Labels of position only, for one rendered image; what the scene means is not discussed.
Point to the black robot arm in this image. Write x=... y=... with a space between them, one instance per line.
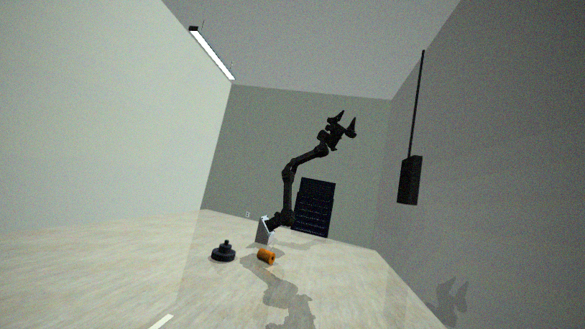
x=287 y=215

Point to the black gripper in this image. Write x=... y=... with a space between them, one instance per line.
x=349 y=131

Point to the orange knob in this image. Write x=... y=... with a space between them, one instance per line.
x=266 y=256

